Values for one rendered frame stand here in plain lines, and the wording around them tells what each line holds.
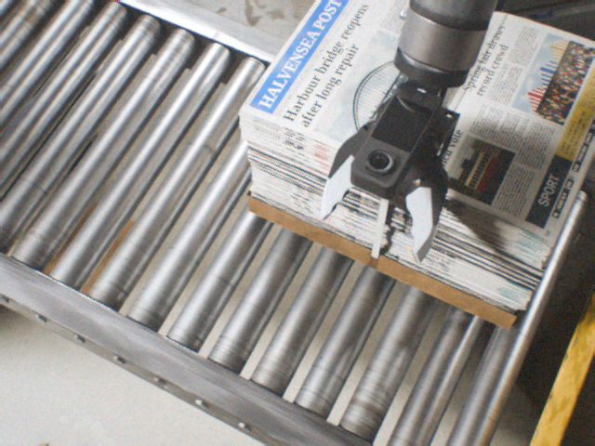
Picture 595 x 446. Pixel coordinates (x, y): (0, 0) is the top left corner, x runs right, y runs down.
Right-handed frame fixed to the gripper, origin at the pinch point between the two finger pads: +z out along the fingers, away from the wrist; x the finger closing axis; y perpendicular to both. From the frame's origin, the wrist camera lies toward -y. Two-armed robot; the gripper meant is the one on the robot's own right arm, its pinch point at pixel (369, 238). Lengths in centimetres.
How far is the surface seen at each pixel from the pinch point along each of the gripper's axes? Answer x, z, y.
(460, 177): -5.8, -7.1, 7.3
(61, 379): 67, 97, 39
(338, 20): 15.9, -14.0, 19.4
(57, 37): 65, 8, 28
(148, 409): 45, 96, 42
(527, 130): -9.8, -11.4, 15.5
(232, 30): 40, 1, 40
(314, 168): 10.0, -1.4, 6.5
